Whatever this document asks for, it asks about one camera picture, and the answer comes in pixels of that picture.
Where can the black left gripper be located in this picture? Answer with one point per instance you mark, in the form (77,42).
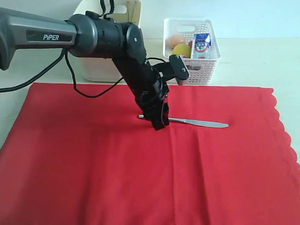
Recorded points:
(153,104)

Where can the steel table knife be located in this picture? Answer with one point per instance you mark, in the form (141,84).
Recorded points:
(199,122)

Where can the yellow lemon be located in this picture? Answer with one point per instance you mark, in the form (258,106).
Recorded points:
(182,49)

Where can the brown egg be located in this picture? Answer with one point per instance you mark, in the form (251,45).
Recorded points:
(173,41)

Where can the red sausage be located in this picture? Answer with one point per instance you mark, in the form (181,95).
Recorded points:
(190,44)

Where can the blue white milk carton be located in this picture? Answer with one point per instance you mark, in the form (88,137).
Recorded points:
(201,46)

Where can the red tablecloth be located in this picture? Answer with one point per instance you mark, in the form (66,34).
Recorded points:
(69,160)

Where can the wooden chopstick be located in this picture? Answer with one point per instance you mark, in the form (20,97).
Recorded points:
(133,13)
(128,6)

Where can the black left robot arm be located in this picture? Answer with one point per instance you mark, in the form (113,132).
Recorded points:
(87,35)

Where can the white perforated plastic basket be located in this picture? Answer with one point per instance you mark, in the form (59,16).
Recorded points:
(200,71)

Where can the cream plastic tub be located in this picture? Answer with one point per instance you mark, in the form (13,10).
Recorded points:
(98,69)

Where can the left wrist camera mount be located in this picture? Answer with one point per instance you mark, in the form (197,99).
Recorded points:
(174,68)

